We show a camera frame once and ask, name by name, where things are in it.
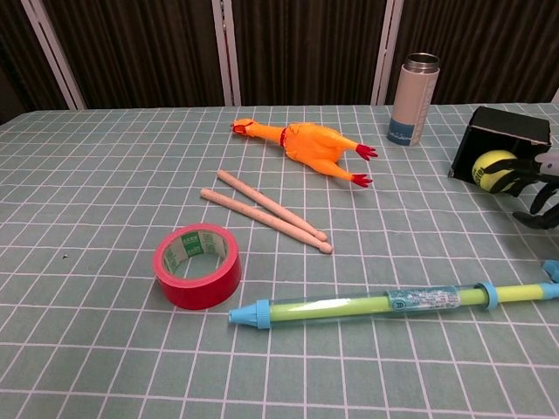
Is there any red tape roll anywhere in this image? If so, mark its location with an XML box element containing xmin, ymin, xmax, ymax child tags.
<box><xmin>152</xmin><ymin>223</ymin><xmax>243</xmax><ymax>311</ymax></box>

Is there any blue green water pump toy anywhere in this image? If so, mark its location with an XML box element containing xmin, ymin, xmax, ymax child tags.
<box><xmin>228</xmin><ymin>258</ymin><xmax>559</xmax><ymax>331</ymax></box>

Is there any checkered green tablecloth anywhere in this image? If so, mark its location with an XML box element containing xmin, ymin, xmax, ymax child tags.
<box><xmin>0</xmin><ymin>102</ymin><xmax>559</xmax><ymax>419</ymax></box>

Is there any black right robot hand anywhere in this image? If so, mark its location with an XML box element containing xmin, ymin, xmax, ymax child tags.
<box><xmin>487</xmin><ymin>150</ymin><xmax>559</xmax><ymax>231</ymax></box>

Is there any yellow tennis ball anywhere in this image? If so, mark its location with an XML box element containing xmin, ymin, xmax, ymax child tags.
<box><xmin>471</xmin><ymin>149</ymin><xmax>521</xmax><ymax>195</ymax></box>

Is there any black cardboard box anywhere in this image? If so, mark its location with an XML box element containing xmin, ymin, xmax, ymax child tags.
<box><xmin>447</xmin><ymin>106</ymin><xmax>553</xmax><ymax>198</ymax></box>

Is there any orange rubber chicken toy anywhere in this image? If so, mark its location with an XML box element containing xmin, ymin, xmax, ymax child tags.
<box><xmin>231</xmin><ymin>117</ymin><xmax>378</xmax><ymax>189</ymax></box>

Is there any white steel thermos bottle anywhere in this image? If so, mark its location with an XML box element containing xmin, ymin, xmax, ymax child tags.
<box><xmin>386</xmin><ymin>52</ymin><xmax>439</xmax><ymax>148</ymax></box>

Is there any white partition frame post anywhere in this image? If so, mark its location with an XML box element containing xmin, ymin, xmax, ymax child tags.
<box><xmin>370</xmin><ymin>0</ymin><xmax>405</xmax><ymax>106</ymax></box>
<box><xmin>20</xmin><ymin>0</ymin><xmax>86</xmax><ymax>111</ymax></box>
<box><xmin>210</xmin><ymin>0</ymin><xmax>242</xmax><ymax>107</ymax></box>

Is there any wooden drumstick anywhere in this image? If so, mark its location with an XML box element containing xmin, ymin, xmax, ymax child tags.
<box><xmin>200</xmin><ymin>187</ymin><xmax>334</xmax><ymax>254</ymax></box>
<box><xmin>217</xmin><ymin>169</ymin><xmax>328</xmax><ymax>243</ymax></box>

